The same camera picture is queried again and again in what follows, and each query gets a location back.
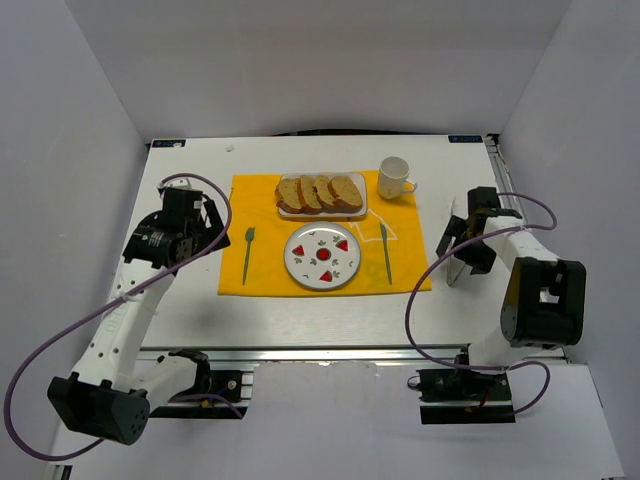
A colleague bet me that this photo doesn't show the metal tongs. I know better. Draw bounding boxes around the metal tongs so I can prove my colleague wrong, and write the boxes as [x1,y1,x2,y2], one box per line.
[446,197,466,288]

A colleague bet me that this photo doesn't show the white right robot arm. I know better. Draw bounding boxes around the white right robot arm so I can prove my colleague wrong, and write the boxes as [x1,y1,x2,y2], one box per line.
[436,187,587,374]

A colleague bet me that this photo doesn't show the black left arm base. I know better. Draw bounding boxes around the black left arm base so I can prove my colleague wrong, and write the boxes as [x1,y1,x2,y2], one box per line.
[151,369,253,420]

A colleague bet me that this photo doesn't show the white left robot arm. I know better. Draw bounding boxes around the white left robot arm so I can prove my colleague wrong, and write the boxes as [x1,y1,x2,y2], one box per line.
[47,186,230,445]

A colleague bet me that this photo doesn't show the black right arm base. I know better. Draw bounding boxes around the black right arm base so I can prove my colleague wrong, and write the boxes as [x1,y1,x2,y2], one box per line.
[407,369,515,425]

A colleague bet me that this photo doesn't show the leftmost bread slice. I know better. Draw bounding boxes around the leftmost bread slice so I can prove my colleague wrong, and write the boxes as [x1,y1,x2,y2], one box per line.
[275,178,303,214]

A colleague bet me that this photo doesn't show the bread slice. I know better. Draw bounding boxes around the bread slice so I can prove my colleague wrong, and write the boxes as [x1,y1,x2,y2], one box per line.
[275,178,303,214]
[313,175,338,212]
[329,176,364,210]
[297,175,323,214]

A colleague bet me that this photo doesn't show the white rectangular bread tray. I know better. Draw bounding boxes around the white rectangular bread tray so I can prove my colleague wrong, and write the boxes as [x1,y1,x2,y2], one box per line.
[274,172,368,218]

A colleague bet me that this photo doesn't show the rightmost bread slice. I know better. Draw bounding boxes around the rightmost bread slice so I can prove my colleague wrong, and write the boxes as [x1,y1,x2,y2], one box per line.
[329,176,364,210]

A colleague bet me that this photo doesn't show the teal plastic fork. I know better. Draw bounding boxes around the teal plastic fork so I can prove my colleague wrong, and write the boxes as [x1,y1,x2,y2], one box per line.
[242,227,255,285]

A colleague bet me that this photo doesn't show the yellow cloth placemat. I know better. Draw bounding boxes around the yellow cloth placemat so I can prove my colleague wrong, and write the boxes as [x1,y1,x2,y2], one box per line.
[218,170,428,297]

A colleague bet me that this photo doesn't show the right blue table label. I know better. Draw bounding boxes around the right blue table label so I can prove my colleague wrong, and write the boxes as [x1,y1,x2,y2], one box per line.
[447,135,484,144]

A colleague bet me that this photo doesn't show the blue table label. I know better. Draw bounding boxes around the blue table label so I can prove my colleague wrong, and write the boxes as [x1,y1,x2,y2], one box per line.
[447,135,484,144]
[151,139,186,149]

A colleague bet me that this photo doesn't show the teal plastic knife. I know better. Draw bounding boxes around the teal plastic knife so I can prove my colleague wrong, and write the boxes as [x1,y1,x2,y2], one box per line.
[379,222,393,285]

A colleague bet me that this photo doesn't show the white ceramic mug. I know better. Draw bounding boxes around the white ceramic mug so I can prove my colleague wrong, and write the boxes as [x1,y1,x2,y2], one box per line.
[377,156,418,200]

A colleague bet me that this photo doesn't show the left blue table label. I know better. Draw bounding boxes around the left blue table label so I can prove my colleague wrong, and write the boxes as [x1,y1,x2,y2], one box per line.
[151,139,186,149]

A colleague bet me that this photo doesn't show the watermelon pattern round plate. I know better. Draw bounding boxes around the watermelon pattern round plate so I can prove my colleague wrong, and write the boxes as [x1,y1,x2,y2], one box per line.
[284,221,362,291]

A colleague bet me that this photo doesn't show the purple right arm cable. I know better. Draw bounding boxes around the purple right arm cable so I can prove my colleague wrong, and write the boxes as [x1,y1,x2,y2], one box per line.
[404,192,559,416]

